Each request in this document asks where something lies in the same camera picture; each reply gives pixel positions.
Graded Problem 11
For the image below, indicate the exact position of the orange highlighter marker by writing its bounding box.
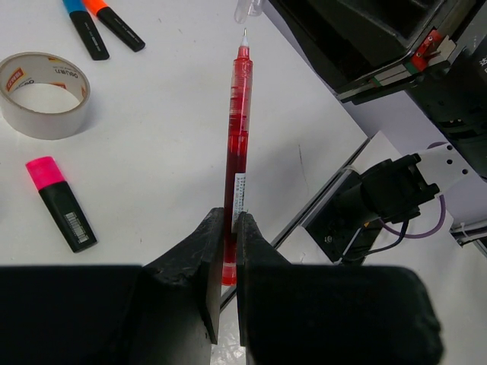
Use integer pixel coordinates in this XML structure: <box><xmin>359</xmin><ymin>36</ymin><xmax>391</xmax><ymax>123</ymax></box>
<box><xmin>83</xmin><ymin>0</ymin><xmax>145</xmax><ymax>52</ymax></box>

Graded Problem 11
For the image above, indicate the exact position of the clear red-pen cap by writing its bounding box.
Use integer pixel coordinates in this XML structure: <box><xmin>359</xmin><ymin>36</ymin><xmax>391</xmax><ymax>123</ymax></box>
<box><xmin>234</xmin><ymin>0</ymin><xmax>265</xmax><ymax>24</ymax></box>

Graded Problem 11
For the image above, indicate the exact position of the red pen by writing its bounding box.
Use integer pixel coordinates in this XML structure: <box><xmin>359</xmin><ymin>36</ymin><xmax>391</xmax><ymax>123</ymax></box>
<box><xmin>221</xmin><ymin>34</ymin><xmax>253</xmax><ymax>286</ymax></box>

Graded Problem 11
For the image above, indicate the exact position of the clear tape roll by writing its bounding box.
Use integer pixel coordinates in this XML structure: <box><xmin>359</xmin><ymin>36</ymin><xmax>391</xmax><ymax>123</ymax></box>
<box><xmin>1</xmin><ymin>52</ymin><xmax>91</xmax><ymax>140</ymax></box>

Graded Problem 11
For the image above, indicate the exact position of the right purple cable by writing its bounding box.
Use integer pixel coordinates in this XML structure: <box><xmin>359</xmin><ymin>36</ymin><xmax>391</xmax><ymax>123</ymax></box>
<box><xmin>380</xmin><ymin>142</ymin><xmax>450</xmax><ymax>240</ymax></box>

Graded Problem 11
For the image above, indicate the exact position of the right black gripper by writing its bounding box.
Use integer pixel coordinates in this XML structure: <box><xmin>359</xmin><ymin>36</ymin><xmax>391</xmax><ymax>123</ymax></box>
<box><xmin>272</xmin><ymin>1</ymin><xmax>486</xmax><ymax>103</ymax></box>

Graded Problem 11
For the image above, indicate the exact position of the blue highlighter marker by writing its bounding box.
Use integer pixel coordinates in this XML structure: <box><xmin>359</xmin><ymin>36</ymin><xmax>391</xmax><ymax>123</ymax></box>
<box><xmin>62</xmin><ymin>0</ymin><xmax>110</xmax><ymax>61</ymax></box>

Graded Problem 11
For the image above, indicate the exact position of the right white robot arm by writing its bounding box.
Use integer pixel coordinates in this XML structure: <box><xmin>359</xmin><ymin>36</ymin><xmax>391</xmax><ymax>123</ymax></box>
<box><xmin>273</xmin><ymin>1</ymin><xmax>486</xmax><ymax>265</ymax></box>

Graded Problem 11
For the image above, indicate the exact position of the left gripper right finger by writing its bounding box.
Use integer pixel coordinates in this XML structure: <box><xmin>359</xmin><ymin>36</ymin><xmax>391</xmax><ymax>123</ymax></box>
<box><xmin>237</xmin><ymin>213</ymin><xmax>444</xmax><ymax>364</ymax></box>

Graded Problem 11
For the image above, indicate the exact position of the pink highlighter marker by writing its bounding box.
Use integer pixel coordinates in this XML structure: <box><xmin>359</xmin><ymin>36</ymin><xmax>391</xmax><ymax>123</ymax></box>
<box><xmin>26</xmin><ymin>156</ymin><xmax>97</xmax><ymax>253</ymax></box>

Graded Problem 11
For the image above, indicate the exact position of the metal base rail plate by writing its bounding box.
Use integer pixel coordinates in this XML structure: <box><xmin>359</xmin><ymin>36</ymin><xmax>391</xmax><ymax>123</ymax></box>
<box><xmin>270</xmin><ymin>133</ymin><xmax>383</xmax><ymax>265</ymax></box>

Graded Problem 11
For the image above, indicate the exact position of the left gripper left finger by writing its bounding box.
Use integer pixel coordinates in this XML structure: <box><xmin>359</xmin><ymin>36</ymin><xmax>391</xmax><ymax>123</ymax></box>
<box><xmin>1</xmin><ymin>208</ymin><xmax>224</xmax><ymax>364</ymax></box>

